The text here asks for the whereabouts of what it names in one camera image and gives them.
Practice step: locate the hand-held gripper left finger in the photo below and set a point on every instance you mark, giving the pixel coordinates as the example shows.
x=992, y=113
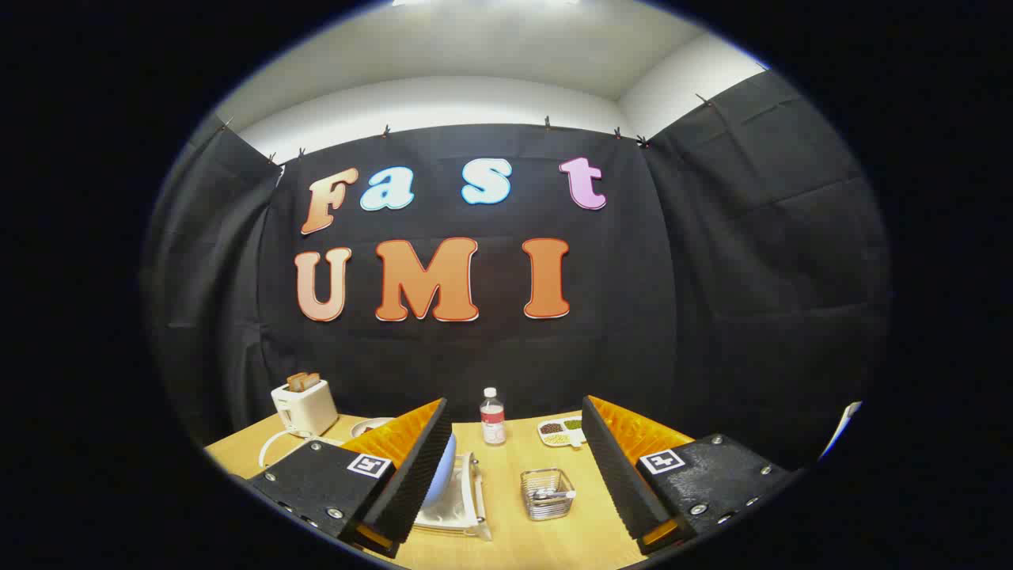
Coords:
x=411, y=483

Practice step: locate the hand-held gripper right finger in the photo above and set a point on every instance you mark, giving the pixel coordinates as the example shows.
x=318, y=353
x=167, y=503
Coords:
x=625, y=483

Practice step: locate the blue plate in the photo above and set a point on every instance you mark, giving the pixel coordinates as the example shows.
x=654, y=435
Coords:
x=442, y=475

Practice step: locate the white dish rack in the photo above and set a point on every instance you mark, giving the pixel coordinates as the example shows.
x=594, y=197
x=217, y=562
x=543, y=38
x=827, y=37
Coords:
x=455, y=511

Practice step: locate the small white plate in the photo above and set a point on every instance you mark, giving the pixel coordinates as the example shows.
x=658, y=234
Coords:
x=368, y=426

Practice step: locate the white divided bean dish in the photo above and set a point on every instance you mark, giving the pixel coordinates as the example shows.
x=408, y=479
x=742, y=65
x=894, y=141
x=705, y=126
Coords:
x=558, y=432

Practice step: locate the clear plastic water bottle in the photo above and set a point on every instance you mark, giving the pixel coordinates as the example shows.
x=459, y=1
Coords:
x=493, y=419

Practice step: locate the white toaster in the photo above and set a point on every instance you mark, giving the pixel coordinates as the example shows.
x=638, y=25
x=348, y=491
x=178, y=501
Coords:
x=305, y=410

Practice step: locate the black backdrop cloth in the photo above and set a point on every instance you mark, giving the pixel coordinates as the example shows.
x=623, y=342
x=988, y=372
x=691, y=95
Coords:
x=673, y=277

